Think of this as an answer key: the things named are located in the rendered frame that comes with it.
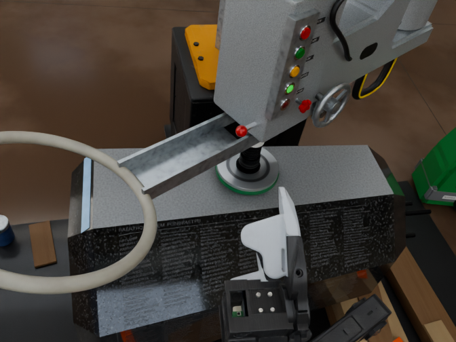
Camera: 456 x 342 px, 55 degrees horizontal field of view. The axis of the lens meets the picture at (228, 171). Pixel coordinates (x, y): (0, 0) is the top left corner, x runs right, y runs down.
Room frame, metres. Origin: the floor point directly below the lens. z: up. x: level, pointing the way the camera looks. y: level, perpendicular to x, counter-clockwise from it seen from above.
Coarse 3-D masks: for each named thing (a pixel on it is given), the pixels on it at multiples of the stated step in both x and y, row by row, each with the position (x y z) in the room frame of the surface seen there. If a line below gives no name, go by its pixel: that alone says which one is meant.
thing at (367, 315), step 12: (360, 300) 0.23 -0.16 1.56; (372, 300) 0.23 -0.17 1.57; (348, 312) 0.22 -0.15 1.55; (360, 312) 0.21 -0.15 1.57; (372, 312) 0.21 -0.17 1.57; (384, 312) 0.21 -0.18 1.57; (336, 324) 0.20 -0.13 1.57; (348, 324) 0.20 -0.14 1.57; (360, 324) 0.20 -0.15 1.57; (372, 324) 0.20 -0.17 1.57; (384, 324) 0.21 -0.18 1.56; (324, 336) 0.18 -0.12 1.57; (336, 336) 0.18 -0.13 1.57; (348, 336) 0.19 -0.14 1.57; (360, 336) 0.19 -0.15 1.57; (372, 336) 0.20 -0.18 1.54
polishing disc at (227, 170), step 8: (264, 152) 1.11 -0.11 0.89; (232, 160) 1.05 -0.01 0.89; (264, 160) 1.07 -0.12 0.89; (272, 160) 1.08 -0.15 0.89; (224, 168) 1.00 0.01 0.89; (232, 168) 1.01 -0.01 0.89; (264, 168) 1.03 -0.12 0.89; (272, 168) 1.04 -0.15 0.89; (224, 176) 0.97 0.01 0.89; (232, 176) 0.97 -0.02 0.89; (240, 176) 0.98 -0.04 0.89; (248, 176) 0.99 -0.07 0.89; (256, 176) 0.99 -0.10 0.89; (264, 176) 1.00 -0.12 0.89; (272, 176) 1.00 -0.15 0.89; (232, 184) 0.94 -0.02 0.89; (240, 184) 0.95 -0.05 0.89; (248, 184) 0.95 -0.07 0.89; (256, 184) 0.96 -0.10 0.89; (264, 184) 0.96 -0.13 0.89; (272, 184) 0.98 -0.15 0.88
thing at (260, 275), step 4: (256, 252) 0.32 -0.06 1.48; (256, 256) 0.32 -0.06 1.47; (260, 256) 0.31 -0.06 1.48; (260, 260) 0.30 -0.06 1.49; (260, 264) 0.30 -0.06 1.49; (260, 268) 0.29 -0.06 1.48; (256, 272) 0.29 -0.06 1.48; (260, 272) 0.29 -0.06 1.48; (264, 272) 0.28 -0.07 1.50; (240, 276) 0.28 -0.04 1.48; (244, 276) 0.28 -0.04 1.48; (248, 276) 0.28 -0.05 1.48; (252, 276) 0.28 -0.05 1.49; (256, 276) 0.28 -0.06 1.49; (260, 276) 0.28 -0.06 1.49; (264, 276) 0.28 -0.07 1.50; (268, 276) 0.27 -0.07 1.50; (264, 280) 0.27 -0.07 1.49; (268, 280) 0.26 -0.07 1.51; (272, 280) 0.26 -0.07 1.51; (276, 280) 0.26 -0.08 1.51; (280, 280) 0.27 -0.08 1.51
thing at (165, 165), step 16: (192, 128) 0.91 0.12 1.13; (208, 128) 0.95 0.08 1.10; (224, 128) 0.99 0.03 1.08; (160, 144) 0.83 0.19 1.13; (176, 144) 0.87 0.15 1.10; (192, 144) 0.89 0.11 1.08; (208, 144) 0.91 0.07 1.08; (224, 144) 0.92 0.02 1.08; (240, 144) 0.90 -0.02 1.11; (128, 160) 0.75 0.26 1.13; (144, 160) 0.78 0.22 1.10; (160, 160) 0.81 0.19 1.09; (176, 160) 0.82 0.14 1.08; (192, 160) 0.83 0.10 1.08; (208, 160) 0.81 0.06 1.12; (224, 160) 0.86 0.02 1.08; (144, 176) 0.74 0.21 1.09; (160, 176) 0.75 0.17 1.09; (176, 176) 0.73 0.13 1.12; (192, 176) 0.77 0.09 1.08; (144, 192) 0.66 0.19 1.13; (160, 192) 0.69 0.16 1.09
